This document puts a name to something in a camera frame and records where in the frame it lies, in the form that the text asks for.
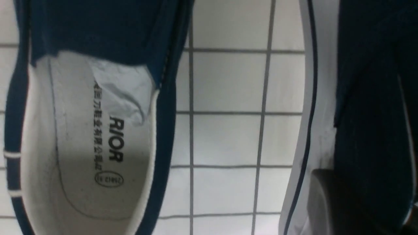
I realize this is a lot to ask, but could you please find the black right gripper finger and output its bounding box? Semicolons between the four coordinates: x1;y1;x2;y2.
307;169;406;235

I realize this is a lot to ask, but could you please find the navy slip-on shoe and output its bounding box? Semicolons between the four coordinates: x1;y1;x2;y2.
278;0;418;235
4;0;194;235

